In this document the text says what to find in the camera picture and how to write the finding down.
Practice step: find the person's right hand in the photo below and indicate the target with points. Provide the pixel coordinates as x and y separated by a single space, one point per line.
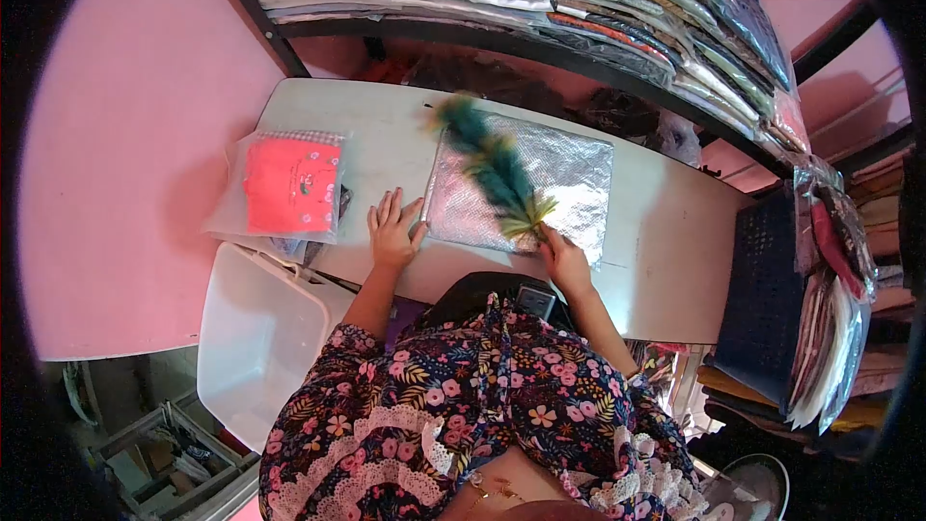
567 265

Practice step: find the person's left hand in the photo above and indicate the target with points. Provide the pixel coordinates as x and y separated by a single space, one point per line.
391 235

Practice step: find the person's left ring finger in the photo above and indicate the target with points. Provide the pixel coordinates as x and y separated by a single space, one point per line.
383 208

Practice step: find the person's left index finger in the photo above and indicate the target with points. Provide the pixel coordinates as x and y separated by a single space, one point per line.
412 208

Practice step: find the person's left thumb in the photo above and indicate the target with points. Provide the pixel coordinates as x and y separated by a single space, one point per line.
420 234

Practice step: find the person's left little finger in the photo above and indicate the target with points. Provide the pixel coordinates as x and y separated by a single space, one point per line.
372 218

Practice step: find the person's right fingers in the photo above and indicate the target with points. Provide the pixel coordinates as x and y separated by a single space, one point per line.
548 239

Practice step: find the person's left middle finger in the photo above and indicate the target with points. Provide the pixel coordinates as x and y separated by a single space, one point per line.
396 203

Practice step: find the silver foil bag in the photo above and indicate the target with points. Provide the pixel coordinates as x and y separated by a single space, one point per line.
528 188

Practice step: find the green feather duster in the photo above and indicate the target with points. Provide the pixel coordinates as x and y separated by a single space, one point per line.
492 163

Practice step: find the red garment in clear bag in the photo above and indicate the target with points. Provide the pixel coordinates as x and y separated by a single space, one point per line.
293 187

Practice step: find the white table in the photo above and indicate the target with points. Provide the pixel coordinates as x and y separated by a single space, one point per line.
651 246

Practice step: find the white plastic tub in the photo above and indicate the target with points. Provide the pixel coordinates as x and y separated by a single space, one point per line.
254 347

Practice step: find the person's body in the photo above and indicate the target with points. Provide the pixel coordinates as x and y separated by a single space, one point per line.
477 412

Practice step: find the dark blue plastic crate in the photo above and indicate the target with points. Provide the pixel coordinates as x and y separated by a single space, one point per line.
763 304

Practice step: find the black shelf of packed garments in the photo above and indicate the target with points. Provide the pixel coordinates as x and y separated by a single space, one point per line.
550 7

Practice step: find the stack of packed garments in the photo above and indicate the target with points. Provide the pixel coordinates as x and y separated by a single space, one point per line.
832 289

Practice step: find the grey crate with clutter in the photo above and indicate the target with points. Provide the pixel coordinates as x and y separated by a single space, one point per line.
170 459

